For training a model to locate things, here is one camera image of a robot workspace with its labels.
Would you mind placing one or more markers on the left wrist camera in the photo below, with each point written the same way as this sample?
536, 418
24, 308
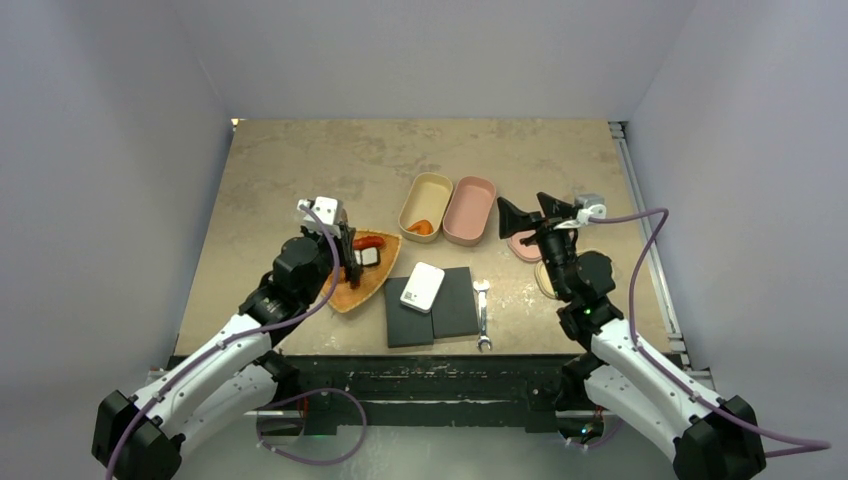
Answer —
329, 211

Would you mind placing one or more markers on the woven bamboo basket tray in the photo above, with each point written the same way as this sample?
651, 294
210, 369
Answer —
346, 298

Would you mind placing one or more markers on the silver open-end wrench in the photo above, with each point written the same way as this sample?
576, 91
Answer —
481, 288

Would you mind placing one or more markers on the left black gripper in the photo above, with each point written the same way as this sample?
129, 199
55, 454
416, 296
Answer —
345, 233

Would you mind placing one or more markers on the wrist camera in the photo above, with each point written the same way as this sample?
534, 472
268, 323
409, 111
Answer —
329, 211
586, 206

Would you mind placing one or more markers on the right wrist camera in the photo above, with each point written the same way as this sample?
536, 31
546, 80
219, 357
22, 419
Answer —
586, 206

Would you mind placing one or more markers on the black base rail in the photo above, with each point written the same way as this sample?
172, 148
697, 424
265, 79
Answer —
479, 390

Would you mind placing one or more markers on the pink lunch box lid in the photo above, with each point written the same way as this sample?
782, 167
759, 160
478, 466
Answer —
527, 253

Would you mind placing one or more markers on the left black foam block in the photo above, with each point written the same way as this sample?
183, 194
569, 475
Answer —
406, 327

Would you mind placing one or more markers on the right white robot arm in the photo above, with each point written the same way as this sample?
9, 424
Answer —
703, 435

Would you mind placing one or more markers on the right black foam block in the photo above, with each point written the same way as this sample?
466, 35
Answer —
454, 309

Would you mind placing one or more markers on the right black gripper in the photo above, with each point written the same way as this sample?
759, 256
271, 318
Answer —
513, 219

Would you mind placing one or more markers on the cream lunch box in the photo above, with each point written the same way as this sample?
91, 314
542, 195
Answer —
427, 200

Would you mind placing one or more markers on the white power bank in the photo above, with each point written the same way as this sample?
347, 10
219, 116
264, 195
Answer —
422, 287

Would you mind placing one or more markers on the cream lunch box lid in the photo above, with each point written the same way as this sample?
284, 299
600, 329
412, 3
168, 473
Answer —
543, 279

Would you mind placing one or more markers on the pink lunch box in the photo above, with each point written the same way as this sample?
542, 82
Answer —
468, 211

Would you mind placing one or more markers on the black foam block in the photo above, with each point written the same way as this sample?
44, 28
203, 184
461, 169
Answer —
406, 327
454, 309

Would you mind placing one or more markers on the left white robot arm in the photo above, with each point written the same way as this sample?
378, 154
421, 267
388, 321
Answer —
148, 434

